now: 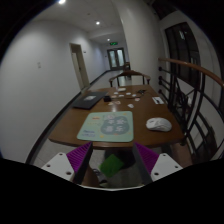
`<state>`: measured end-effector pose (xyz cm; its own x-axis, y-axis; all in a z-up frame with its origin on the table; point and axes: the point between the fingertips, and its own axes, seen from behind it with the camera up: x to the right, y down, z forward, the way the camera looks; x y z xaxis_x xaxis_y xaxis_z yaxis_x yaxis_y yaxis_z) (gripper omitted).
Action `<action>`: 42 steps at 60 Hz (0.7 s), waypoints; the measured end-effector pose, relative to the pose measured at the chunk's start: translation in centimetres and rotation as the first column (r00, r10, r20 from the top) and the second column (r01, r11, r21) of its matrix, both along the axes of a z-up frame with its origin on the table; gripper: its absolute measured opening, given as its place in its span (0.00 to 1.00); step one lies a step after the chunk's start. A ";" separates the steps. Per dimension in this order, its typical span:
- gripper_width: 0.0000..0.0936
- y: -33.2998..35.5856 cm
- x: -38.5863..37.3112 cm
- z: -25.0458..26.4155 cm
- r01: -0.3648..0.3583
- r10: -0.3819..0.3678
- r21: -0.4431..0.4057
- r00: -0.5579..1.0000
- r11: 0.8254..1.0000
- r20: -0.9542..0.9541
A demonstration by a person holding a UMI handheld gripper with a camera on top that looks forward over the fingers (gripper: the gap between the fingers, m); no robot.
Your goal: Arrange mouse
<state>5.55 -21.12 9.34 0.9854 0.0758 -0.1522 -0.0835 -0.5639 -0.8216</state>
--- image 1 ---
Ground double glass door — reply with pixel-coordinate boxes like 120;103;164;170
107;48;125;70

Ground green exit sign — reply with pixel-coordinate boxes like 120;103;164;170
110;42;118;46

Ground green object under table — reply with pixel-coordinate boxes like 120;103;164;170
99;154;124;178

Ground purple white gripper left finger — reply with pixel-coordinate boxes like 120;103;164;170
42;142;93;184

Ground white computer mouse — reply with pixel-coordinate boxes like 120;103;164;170
146;117;172;132

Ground small black box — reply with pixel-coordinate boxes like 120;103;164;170
103;96;112;102

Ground light green mouse pad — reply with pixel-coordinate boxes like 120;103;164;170
77;111;134;143

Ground beige side door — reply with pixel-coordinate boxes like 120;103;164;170
70;43;90;92

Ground wooden chair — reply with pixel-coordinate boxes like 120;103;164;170
109;70;151;87

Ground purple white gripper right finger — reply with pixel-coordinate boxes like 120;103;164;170
132;143;182;185

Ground wooden stair handrail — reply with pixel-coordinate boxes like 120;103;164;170
158;57;224;89

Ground white paper card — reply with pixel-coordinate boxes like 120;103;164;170
152;97;164;105

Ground dark closed laptop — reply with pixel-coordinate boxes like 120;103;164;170
73;92;106;110

